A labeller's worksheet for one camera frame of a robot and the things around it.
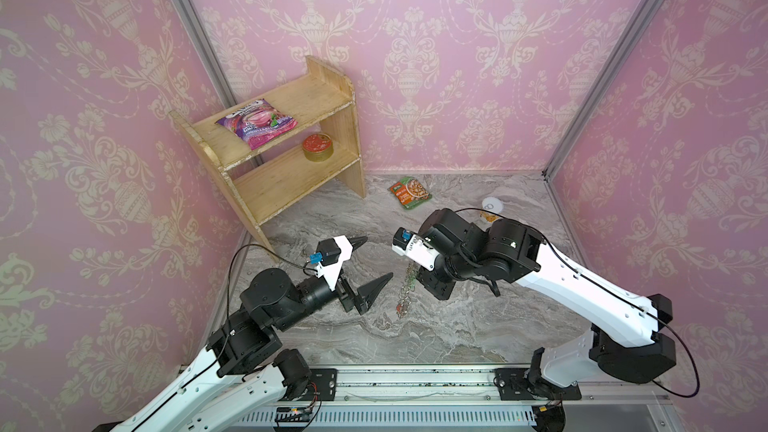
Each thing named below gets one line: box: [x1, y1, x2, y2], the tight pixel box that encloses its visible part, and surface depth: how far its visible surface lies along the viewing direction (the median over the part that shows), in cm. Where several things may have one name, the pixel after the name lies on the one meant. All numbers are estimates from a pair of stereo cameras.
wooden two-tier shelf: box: [169, 56, 366, 263], surface depth 83 cm
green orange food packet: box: [387, 176, 432, 210], surface depth 115 cm
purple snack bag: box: [215, 98, 298, 150], surface depth 71 cm
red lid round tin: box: [302, 133, 334, 162], surface depth 97 cm
